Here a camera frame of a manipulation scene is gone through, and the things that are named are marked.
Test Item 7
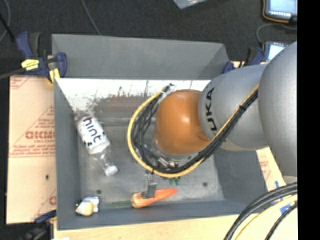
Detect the clear plastic bottle, white label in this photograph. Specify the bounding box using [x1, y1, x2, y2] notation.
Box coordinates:
[74, 115, 119, 177]

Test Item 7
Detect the grey metal bin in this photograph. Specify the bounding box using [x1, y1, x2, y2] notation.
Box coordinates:
[51, 33, 274, 230]

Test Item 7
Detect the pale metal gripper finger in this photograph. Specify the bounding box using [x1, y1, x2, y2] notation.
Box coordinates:
[141, 174, 151, 200]
[148, 175, 158, 199]

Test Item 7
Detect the white and cream toy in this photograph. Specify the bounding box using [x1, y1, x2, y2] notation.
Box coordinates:
[75, 196, 100, 217]

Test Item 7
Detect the brown cardboard board, red print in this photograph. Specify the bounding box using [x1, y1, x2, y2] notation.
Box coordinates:
[6, 60, 287, 225]

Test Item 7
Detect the orange toy carrot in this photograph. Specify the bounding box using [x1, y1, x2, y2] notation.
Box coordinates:
[109, 187, 178, 209]

